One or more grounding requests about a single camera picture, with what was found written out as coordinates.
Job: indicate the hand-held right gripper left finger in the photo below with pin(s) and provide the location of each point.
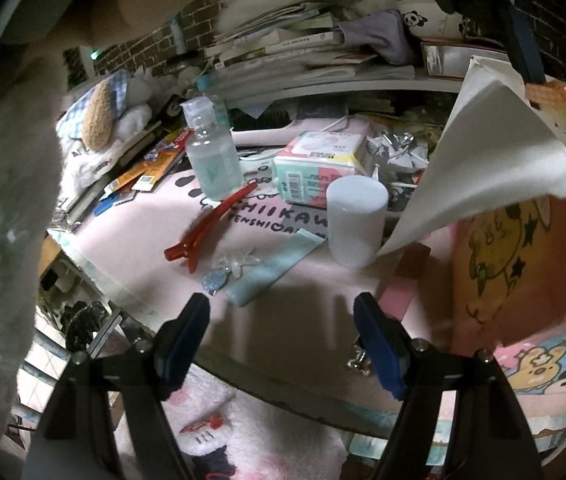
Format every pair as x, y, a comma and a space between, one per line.
187, 342

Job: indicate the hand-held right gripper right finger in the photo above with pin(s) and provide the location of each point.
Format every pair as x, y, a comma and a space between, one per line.
379, 347

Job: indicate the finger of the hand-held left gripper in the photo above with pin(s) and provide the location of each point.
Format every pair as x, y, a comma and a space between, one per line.
525, 42

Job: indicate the small blue charm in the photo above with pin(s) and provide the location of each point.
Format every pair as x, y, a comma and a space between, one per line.
230, 270

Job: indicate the red hair clip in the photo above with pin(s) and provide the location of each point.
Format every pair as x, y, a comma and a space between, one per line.
208, 227

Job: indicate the white cylindrical cup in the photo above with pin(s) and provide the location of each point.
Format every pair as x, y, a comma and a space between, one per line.
355, 225

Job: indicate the pink cartoon tote bag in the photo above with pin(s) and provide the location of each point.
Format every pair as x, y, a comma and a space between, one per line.
513, 260

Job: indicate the clear pump bottle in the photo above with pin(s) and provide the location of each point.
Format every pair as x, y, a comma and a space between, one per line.
211, 160

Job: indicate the white panda bowl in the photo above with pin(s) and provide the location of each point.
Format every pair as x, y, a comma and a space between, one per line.
430, 17

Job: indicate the brown and white box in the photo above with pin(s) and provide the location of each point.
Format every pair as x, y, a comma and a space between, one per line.
455, 60

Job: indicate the pink printed desk mat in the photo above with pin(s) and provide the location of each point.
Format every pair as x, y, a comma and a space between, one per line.
283, 330

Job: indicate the purple cloth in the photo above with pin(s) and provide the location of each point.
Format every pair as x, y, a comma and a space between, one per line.
378, 37

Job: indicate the black crumpled cloth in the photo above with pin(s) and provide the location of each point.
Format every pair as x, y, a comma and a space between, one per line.
83, 325

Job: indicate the pink fluffy printed pants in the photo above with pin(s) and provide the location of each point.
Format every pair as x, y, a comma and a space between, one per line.
263, 435

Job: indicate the small blue card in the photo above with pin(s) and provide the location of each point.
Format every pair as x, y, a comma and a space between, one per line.
113, 206

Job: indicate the crumpled silver foil wrapper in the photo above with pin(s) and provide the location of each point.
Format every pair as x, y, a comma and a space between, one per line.
398, 150

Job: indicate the cartoon printed cloth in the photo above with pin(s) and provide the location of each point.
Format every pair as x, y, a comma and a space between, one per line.
548, 365

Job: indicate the orange paper packet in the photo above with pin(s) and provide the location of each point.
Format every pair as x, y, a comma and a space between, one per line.
135, 177

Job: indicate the stack of books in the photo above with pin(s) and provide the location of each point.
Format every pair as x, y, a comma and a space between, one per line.
288, 45

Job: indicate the pastel tissue pack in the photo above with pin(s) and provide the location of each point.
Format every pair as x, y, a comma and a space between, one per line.
315, 165

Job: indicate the colourful candy packet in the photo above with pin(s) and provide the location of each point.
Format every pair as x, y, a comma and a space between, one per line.
170, 144

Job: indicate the white printed plastic bag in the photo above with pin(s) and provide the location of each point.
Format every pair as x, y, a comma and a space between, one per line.
88, 165

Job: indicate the white fluffy robe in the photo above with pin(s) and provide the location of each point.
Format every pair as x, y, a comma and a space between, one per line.
3, 240

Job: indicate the small white cotton plush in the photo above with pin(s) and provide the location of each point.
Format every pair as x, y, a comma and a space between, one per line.
133, 120

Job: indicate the tan plush toy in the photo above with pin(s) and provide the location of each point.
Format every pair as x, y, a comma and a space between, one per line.
98, 117

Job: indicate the blue gingham cloth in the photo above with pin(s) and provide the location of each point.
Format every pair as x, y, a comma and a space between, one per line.
118, 85

